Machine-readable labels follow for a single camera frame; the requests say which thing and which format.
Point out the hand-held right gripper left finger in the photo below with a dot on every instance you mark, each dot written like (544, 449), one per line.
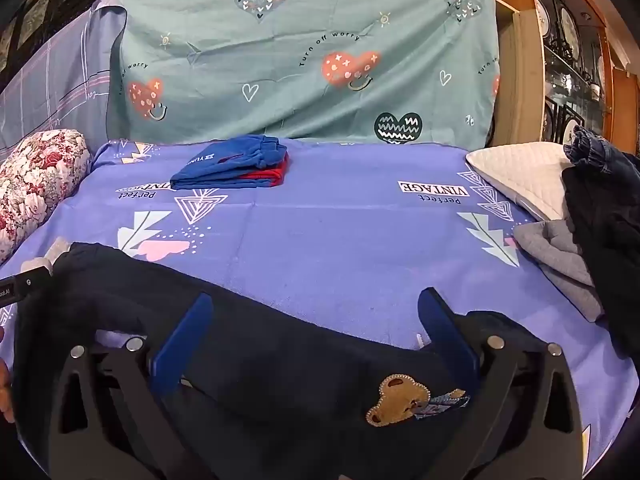
(182, 340)

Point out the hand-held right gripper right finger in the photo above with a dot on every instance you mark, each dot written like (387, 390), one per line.
(447, 332)

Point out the navy pants with bear patch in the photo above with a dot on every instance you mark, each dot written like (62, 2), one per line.
(280, 365)

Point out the grey pants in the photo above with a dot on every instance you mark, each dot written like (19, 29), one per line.
(555, 250)

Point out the folded blue pants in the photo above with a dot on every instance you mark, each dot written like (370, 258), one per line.
(227, 162)

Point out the folded red pants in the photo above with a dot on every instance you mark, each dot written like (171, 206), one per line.
(267, 176)

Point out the person's left hand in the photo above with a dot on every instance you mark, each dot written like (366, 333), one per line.
(4, 390)

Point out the floral bolster pillow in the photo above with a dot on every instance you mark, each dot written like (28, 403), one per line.
(35, 185)

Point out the purple printed bedsheet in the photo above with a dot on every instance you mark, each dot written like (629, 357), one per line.
(325, 230)

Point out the white quilted pillow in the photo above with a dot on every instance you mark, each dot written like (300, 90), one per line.
(520, 172)

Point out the black garment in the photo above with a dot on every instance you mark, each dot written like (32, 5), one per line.
(610, 240)

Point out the grey-blue plaid cloth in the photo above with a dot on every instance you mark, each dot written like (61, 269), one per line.
(55, 85)

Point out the dark denim garment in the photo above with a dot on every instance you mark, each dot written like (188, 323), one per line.
(595, 152)

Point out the dark carved wooden screen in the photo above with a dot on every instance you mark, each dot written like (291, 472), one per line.
(35, 15)

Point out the wooden display cabinet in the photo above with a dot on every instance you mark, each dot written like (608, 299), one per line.
(565, 60)

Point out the teal heart print sheet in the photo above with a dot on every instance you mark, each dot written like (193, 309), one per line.
(310, 55)

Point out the decorative plate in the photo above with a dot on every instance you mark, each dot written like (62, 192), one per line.
(569, 27)

